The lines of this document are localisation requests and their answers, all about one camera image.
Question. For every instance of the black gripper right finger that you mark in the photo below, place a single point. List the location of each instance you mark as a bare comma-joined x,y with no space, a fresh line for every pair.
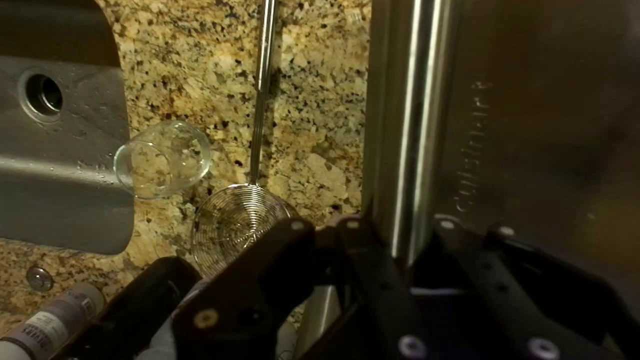
533,301

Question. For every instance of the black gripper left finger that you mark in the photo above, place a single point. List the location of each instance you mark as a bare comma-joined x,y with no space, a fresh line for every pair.
253,301

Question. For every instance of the stainless steel Cuisinart appliance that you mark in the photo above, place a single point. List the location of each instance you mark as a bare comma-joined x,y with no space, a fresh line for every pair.
533,121

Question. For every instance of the clear drinking glass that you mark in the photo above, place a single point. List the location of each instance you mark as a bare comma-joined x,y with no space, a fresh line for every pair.
163,161

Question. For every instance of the white bottle with black cap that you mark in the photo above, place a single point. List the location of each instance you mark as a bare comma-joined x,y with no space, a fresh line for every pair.
52,323

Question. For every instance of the small round metal disc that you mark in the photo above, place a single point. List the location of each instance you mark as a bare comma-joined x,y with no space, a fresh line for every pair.
38,278

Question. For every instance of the stainless steel sink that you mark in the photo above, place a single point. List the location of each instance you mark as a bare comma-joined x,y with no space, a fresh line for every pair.
60,186

